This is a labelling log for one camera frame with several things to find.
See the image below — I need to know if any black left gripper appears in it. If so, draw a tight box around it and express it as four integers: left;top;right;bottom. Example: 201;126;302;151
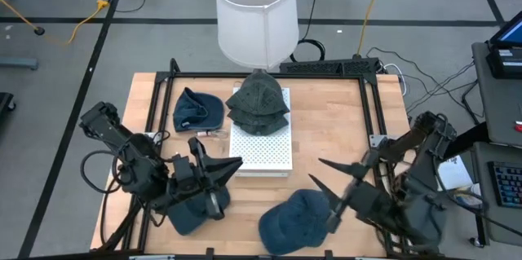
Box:
169;136;245;221

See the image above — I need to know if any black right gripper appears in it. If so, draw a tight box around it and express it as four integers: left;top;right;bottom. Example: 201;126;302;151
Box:
308;157;388;232

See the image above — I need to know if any paper hang tag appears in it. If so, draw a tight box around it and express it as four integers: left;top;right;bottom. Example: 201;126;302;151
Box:
195;129;230;139

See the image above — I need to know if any white perforated metal shelf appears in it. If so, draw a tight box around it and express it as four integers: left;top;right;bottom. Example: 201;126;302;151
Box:
228;86;294;178

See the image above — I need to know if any black vented electronics box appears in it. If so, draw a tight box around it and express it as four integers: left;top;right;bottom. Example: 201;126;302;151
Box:
279;58;380;77

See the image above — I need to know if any white paper box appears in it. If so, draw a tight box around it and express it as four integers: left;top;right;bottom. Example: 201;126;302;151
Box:
438;154;474;191

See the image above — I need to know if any white yellow wipes container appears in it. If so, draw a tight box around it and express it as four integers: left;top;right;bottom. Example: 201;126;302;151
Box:
453;183;484;211

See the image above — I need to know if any table lamp white shade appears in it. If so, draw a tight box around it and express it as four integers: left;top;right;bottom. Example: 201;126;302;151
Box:
214;0;301;74

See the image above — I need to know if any grey keyboard desk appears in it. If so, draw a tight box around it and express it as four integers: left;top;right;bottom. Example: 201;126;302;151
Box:
472;141;522;248

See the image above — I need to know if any black computer keyboard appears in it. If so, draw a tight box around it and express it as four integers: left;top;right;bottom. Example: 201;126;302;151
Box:
488;161;522;209

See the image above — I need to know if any grey monitor desk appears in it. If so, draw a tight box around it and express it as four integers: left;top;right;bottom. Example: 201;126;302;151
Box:
471;42;522;147

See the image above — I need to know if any black desktop device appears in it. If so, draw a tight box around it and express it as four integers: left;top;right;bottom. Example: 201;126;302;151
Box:
485;46;522;81

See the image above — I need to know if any black wheeled base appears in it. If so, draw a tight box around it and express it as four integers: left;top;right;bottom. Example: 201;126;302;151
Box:
0;91;17;113

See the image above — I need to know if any grey table foot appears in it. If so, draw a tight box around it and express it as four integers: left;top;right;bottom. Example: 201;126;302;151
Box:
0;58;40;71

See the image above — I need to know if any black computer monitor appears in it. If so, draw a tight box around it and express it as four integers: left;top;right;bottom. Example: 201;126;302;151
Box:
489;10;522;49

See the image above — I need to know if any silver mounting bracket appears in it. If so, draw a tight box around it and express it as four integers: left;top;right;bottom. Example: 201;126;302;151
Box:
369;134;388;149

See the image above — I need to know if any black aluminium frame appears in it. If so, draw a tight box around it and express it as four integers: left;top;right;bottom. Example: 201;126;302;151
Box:
97;58;441;260

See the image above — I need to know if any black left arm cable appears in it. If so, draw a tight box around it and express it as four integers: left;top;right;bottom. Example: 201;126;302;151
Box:
80;149;138;245

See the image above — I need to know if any black coiled cable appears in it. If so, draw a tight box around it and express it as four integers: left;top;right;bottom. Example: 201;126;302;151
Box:
289;0;327;64

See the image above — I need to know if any yellow hanging cable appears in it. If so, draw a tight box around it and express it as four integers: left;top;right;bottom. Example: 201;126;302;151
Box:
357;0;388;56
0;0;46;36

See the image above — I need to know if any yellow extension cable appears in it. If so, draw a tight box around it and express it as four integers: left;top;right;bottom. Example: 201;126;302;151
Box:
44;0;110;46

